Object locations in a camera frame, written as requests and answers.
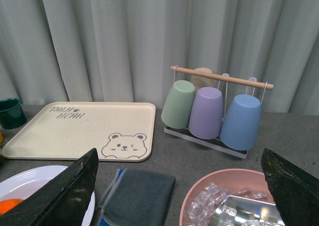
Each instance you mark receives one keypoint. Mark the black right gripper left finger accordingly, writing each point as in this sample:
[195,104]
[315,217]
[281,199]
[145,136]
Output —
[63,201]

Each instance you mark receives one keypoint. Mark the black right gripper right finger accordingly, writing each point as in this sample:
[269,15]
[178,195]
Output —
[295,192]

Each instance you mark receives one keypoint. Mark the white round plate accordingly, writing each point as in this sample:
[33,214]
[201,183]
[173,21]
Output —
[23,185]

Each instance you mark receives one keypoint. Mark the orange mandarin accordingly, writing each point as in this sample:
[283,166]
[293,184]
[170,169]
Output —
[8,204]

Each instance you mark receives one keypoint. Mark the pink bowl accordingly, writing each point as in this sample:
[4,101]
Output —
[231,179]

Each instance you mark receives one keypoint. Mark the metal ice scoop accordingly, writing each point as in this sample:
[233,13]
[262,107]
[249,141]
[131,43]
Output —
[237,211]

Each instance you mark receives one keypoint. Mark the grey folded cloth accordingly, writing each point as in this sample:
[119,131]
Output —
[136,197]

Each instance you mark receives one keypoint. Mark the blue cup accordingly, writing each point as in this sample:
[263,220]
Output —
[241,123]

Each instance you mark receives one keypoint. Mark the cream bear tray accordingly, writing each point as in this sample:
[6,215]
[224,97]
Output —
[67,130]

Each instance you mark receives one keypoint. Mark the dark green mug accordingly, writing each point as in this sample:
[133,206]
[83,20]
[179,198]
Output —
[11,114]

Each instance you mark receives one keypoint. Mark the clear fake ice cubes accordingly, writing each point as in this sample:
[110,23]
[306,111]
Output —
[208,200]

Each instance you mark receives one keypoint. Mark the purple cup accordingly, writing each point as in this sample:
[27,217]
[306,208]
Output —
[206,114]

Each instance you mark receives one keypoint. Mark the green cup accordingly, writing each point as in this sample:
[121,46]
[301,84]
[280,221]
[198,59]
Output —
[178,104]

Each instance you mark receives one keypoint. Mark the beige cup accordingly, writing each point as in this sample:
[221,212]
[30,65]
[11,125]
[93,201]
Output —
[200,82]

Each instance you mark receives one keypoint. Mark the grey curtain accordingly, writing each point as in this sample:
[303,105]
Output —
[122,50]

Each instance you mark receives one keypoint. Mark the white cup rack wooden handle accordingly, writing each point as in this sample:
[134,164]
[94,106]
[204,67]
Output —
[216,143]

